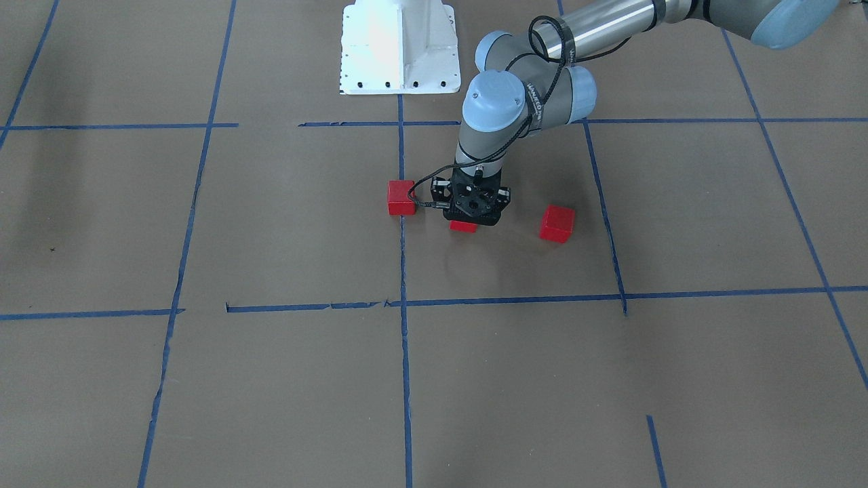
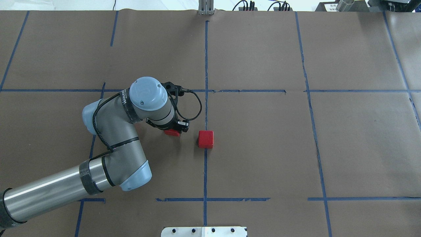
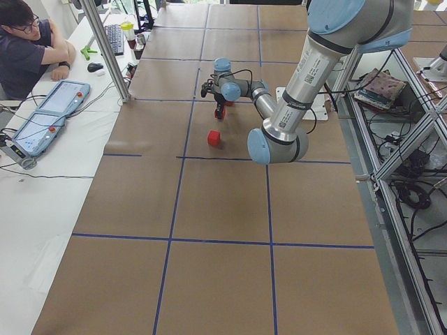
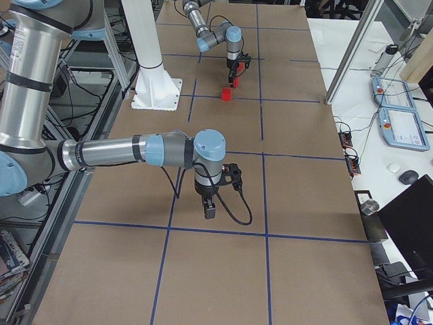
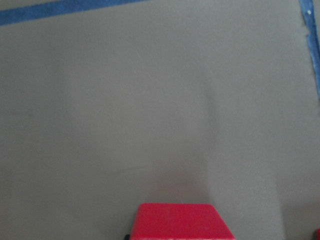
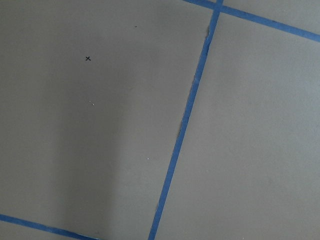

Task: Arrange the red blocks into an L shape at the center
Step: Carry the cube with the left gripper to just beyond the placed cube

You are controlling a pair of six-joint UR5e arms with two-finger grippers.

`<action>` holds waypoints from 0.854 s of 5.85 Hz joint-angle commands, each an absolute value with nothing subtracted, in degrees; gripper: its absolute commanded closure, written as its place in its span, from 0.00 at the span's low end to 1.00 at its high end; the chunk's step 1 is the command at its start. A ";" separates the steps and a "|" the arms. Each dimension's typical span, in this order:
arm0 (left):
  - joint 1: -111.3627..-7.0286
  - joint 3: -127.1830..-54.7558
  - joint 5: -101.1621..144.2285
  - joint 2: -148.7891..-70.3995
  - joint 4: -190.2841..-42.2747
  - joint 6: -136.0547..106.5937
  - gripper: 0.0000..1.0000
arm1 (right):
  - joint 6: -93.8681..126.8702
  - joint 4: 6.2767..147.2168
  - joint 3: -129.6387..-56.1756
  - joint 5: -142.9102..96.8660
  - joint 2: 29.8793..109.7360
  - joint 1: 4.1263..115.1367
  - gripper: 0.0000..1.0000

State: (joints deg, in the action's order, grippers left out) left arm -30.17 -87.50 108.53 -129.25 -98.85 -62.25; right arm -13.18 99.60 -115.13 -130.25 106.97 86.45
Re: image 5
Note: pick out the red cube block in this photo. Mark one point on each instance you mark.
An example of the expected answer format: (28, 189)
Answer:
(316, 235)
(179, 221)

